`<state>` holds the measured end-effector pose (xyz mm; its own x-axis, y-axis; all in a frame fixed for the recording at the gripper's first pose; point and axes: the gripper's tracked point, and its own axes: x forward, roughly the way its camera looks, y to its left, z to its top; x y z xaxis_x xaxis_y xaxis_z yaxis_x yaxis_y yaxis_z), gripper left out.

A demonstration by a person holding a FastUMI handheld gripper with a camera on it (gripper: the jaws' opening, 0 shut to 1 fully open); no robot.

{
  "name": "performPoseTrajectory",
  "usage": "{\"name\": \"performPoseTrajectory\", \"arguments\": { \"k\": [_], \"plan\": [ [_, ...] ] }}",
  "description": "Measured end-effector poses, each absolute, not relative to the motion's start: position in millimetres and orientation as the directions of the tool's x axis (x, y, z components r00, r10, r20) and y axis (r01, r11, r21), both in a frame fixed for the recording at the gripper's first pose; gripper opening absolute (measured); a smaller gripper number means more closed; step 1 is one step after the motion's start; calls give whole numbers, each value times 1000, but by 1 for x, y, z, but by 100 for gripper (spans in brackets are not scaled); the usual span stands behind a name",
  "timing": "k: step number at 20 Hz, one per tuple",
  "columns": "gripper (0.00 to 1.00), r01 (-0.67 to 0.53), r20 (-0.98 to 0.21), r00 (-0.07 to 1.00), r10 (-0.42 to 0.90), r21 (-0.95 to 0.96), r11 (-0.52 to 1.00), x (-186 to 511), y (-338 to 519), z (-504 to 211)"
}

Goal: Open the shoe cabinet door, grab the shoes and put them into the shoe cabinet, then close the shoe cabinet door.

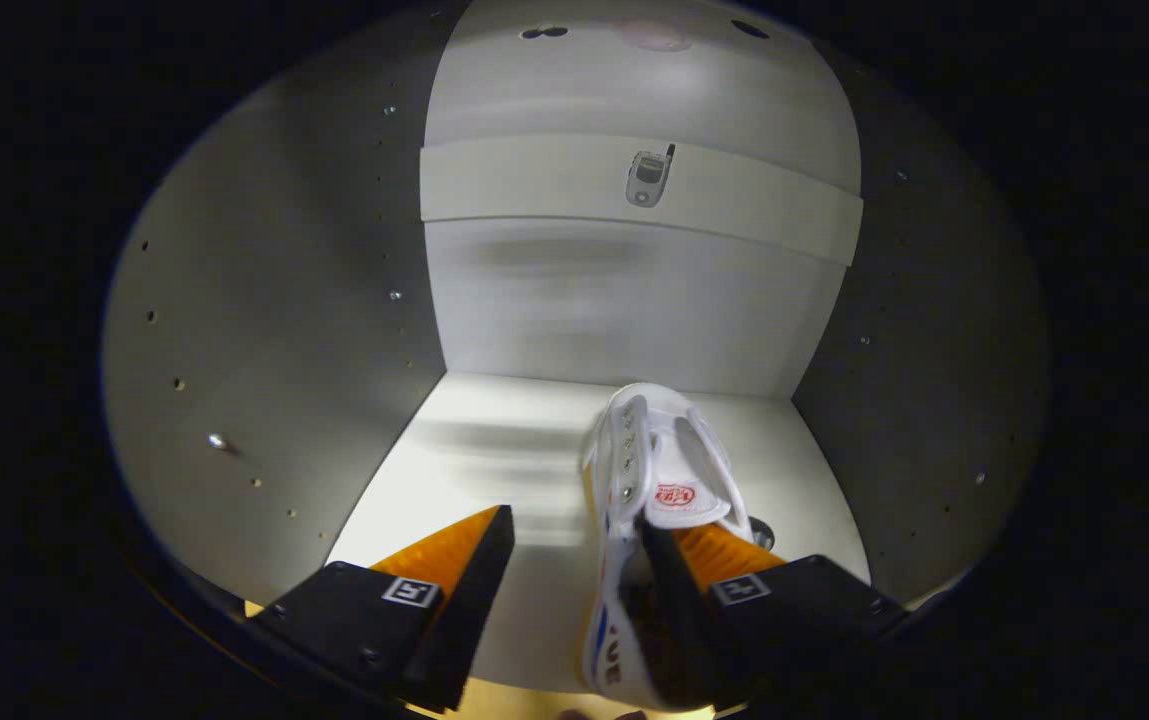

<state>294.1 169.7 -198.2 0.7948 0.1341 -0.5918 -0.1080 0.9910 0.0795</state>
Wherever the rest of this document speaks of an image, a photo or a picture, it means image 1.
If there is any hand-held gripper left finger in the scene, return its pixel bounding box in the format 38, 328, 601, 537
247, 504, 517, 715

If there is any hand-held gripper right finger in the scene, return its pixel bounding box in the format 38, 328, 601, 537
639, 517, 908, 709

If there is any white canvas shoe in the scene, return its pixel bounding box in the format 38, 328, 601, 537
579, 382, 757, 713

